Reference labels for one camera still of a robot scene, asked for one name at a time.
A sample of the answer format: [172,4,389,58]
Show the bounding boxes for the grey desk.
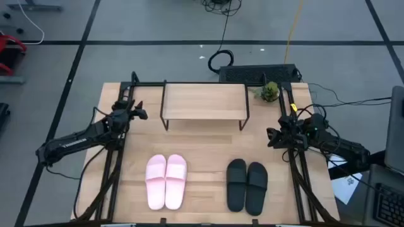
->
[362,163,404,227]

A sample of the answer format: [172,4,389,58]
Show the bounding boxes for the black thin cables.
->
[307,82,393,110]

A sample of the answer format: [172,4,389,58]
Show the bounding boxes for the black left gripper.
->
[112,99,149,127]

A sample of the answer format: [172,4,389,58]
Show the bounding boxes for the grey laptop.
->
[384,85,404,176]

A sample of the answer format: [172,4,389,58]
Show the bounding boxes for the white cable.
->
[16,0,45,45]

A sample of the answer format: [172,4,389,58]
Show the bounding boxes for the pink slide sandal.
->
[145,154,167,211]
[164,154,188,211]

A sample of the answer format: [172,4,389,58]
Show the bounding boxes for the yellow cable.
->
[283,0,304,65]

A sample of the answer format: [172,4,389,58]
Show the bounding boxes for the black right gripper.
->
[266,115,309,151]

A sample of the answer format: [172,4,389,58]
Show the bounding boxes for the black coiled cable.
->
[207,0,235,75]

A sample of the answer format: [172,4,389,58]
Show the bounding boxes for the black slide sandal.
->
[226,158,247,213]
[245,161,269,217]

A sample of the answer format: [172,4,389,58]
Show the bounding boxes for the grey metal stand base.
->
[6,0,63,13]

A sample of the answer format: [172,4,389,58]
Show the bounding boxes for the black keyboard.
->
[373,182,404,227]

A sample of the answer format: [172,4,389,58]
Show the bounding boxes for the green succulent in black pot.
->
[252,81,281,103]

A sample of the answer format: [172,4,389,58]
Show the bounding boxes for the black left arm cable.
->
[45,106,110,220]

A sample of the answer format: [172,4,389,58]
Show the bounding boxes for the black cable tangle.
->
[200,0,243,17]

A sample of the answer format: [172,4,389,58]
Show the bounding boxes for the red chair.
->
[0,30,28,76]

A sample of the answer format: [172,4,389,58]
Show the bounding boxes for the white paper sheet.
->
[327,154,364,205]

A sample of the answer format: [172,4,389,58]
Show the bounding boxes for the black aluminium rig frame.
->
[71,71,340,223]

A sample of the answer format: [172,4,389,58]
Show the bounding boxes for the wooden shelf black metal legs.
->
[159,79,251,132]

